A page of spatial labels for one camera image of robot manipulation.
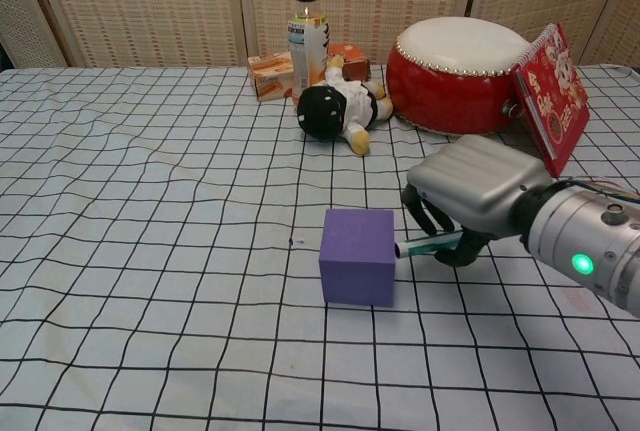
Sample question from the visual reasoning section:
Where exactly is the black and silver right hand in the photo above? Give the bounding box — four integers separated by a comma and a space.
401, 134, 551, 268

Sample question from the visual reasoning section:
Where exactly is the green marker with black cap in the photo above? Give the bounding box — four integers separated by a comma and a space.
394, 230, 464, 259

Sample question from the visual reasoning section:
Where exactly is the purple foam cube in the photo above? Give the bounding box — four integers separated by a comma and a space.
318, 208, 397, 309

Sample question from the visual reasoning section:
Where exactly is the red drum with white skin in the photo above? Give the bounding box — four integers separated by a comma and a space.
385, 16, 531, 136

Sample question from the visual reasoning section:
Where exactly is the red spiral desk calendar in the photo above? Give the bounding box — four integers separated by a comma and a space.
509, 23, 591, 177

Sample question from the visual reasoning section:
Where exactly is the plush doll with black head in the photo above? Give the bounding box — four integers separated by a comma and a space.
295, 53, 394, 156

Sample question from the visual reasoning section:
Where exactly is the clear drink bottle black cap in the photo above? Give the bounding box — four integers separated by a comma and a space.
285, 0, 331, 102

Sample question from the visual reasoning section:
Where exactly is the orange snack box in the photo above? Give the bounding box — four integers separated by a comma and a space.
247, 43, 372, 102

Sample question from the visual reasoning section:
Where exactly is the white black checkered tablecloth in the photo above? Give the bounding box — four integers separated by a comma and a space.
0, 64, 640, 431

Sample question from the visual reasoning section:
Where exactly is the beige woven folding screen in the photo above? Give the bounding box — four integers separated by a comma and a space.
0, 0, 640, 70

